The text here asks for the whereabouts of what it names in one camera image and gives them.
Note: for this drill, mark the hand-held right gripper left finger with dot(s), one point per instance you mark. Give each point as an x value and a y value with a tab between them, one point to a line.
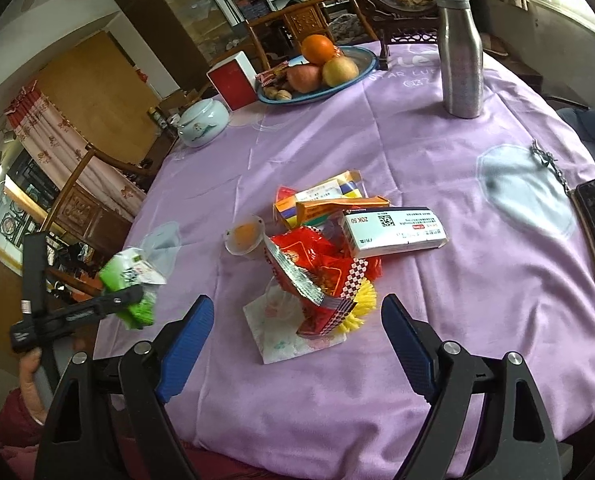
185	345

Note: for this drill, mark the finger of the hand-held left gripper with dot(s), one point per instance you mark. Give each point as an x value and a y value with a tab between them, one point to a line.
120	301

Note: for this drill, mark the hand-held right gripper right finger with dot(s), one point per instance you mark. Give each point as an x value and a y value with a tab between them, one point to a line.
407	345

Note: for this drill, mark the green snack packet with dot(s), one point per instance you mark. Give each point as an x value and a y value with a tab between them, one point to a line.
127	272

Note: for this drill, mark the person's left forearm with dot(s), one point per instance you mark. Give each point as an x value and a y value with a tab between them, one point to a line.
17	430

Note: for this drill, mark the person's left hand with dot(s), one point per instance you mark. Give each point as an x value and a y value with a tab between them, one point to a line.
31	380

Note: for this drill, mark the clear plastic bag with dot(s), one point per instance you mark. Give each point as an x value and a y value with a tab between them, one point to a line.
160	242

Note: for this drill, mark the wooden armchair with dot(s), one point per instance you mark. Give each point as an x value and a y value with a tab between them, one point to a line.
307	21
85	210

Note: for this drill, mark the white paper napkin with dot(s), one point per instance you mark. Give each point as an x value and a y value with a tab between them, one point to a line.
272	337

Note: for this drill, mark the white medicine box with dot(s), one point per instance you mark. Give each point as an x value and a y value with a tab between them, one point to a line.
397	232

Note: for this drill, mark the red foil snack wrapper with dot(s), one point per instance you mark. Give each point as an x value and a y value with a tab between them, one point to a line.
322	260

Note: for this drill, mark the clear plastic cup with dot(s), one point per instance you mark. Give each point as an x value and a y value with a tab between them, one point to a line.
245	235

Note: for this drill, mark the floral curtain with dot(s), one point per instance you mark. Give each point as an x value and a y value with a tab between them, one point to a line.
62	140

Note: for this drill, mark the opened orange medicine box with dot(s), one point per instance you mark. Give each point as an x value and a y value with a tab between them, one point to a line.
342	205

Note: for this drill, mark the orange yellow medicine box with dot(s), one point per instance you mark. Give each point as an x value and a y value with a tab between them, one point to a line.
322	189

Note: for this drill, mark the purple tablecloth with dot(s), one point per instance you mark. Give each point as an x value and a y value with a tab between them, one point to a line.
377	160

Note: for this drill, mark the white ceramic jar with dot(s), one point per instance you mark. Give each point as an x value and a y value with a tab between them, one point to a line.
202	122

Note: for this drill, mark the red cup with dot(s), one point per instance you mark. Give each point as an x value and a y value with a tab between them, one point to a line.
230	85

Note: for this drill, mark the walnut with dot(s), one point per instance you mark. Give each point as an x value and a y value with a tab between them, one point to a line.
270	94
284	95

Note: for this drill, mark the red striped snack packet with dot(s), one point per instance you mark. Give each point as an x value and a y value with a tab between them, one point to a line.
272	72

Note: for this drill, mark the yellow pear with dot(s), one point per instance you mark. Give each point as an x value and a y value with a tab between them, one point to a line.
341	71

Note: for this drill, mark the blue fruit plate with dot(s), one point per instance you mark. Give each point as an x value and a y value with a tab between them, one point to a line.
360	66

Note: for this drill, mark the red apple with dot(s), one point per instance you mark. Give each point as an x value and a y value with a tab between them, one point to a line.
303	79

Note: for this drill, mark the silver metal bottle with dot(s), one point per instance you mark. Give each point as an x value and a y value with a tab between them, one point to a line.
460	60

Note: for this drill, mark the glass door wooden cabinet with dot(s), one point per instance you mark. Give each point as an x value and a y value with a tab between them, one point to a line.
177	10

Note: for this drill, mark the orange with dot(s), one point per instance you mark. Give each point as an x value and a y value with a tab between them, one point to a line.
318	49

